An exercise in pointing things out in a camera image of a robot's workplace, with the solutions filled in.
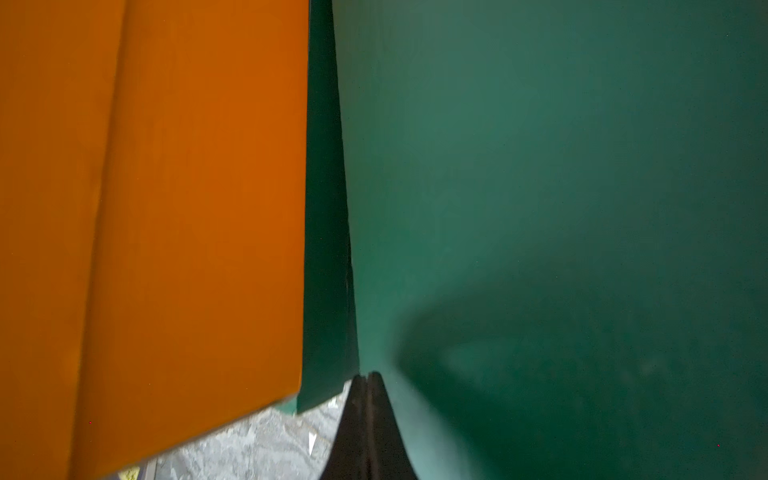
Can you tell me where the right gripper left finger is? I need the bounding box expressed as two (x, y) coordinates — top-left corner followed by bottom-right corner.
(319, 375), (368, 480)

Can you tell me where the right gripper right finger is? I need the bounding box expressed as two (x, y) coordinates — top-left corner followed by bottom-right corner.
(365, 372), (418, 480)

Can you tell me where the orange shoebox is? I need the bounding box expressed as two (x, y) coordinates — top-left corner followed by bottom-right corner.
(1, 1), (309, 479)

